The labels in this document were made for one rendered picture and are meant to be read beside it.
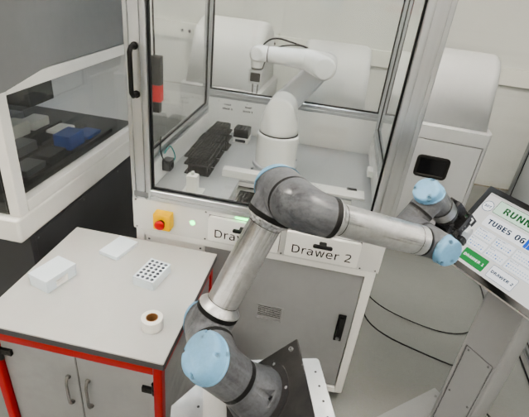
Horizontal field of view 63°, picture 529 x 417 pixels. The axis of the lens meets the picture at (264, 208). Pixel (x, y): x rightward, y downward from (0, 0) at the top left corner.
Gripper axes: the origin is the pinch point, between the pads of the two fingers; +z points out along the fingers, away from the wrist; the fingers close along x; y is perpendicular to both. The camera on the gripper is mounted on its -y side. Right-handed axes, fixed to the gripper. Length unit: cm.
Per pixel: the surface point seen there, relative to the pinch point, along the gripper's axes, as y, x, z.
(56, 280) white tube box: -98, 65, -69
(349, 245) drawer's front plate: -23.7, 31.7, -0.7
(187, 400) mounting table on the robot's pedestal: -83, 5, -47
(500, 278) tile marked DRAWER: 0.1, -10.7, 14.8
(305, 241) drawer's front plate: -33, 42, -9
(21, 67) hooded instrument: -48, 102, -109
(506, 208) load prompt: 21.1, 3.4, 14.9
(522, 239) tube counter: 14.7, -7.7, 14.8
